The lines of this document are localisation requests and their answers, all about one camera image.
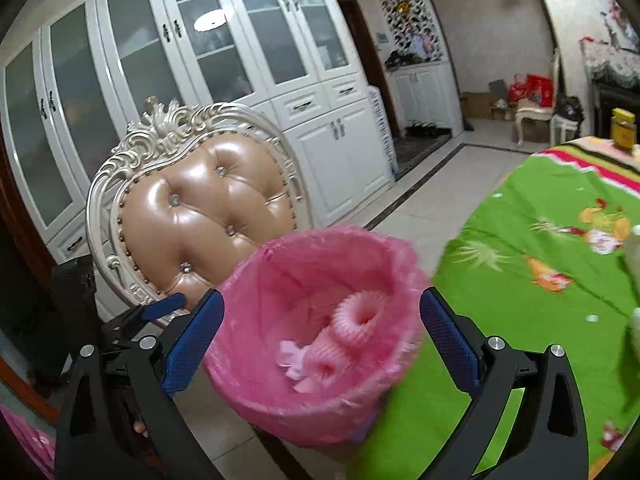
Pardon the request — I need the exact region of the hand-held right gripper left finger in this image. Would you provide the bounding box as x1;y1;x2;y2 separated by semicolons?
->
55;289;226;480

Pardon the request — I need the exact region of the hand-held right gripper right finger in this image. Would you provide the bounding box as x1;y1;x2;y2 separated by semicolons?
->
419;287;591;480

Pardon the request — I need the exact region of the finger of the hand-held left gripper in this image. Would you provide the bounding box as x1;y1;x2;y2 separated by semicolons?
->
102;292;187;356

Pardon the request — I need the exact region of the pink lined waste bin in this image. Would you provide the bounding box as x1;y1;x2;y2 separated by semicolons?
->
202;225;433;448

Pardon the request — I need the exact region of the green printed tablecloth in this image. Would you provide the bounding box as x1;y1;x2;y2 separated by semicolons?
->
345;137;640;480

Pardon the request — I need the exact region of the foam fruit net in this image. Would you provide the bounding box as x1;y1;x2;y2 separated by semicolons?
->
332;292;383;348
300;337;356;386

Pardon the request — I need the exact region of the crumpled paper scrap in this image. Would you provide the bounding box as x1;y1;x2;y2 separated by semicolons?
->
275;340;313;393

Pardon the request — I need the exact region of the beige tufted ornate chair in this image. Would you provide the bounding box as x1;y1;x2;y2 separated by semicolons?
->
85;97;313;331

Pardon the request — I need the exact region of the dark door mat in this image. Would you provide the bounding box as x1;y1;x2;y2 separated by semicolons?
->
395;132;453;168

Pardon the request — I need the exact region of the white glass-door cabinet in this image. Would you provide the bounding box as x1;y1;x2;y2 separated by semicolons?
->
0;0;396;271

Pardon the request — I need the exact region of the white carved chair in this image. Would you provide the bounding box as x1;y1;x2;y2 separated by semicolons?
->
515;50;561;147

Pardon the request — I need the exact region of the white lattice shoe cabinet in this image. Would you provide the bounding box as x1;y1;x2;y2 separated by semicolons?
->
370;0;466;138

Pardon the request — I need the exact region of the black bag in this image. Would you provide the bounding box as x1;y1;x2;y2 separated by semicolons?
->
554;94;585;123

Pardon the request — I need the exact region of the red gift bag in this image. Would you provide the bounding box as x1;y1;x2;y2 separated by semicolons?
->
509;74;555;108

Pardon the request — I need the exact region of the yellow labelled jar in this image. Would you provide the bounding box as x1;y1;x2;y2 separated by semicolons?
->
611;107;638;153

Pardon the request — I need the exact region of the dark wooden door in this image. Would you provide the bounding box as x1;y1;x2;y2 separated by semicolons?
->
336;0;401;138

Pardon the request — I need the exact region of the side table with floral cloth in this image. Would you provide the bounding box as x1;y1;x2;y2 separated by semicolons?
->
580;35;640;141

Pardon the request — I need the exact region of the flower vase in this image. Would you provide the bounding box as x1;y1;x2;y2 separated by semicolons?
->
602;0;631;46

